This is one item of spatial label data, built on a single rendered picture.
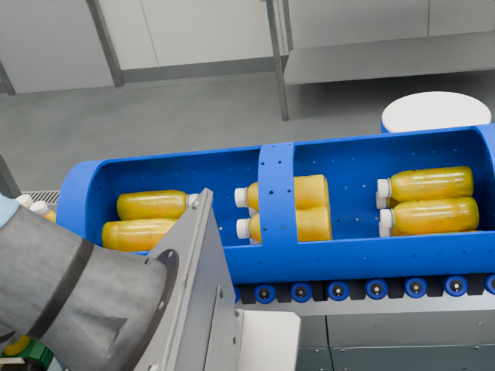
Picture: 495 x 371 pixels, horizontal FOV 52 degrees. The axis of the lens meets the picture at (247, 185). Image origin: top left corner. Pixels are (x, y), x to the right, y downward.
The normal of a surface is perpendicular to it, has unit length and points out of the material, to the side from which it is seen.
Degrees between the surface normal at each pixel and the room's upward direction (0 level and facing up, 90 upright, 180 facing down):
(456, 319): 70
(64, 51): 90
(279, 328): 0
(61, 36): 90
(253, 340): 0
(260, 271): 101
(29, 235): 46
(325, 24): 90
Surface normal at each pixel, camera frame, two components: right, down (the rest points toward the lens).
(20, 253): 0.51, -0.33
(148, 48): -0.18, 0.59
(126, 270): 0.32, -0.79
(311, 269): -0.06, 0.76
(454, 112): -0.17, -0.80
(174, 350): 0.58, -0.63
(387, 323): -0.15, 0.28
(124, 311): 0.18, -0.36
